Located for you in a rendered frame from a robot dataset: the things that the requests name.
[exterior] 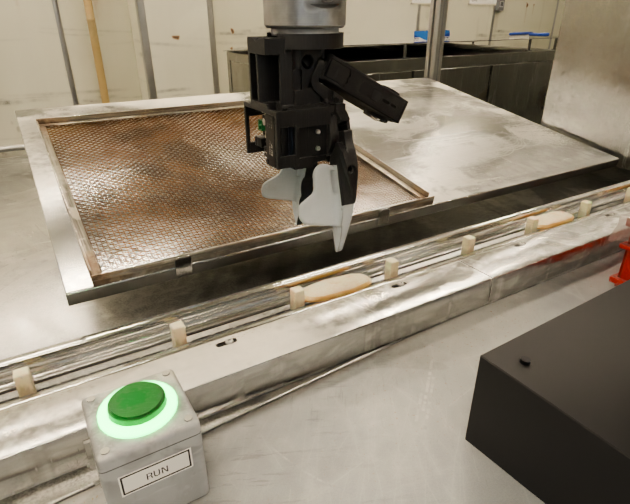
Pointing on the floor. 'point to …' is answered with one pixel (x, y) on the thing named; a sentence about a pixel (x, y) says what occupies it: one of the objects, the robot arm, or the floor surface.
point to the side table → (387, 418)
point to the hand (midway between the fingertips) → (322, 227)
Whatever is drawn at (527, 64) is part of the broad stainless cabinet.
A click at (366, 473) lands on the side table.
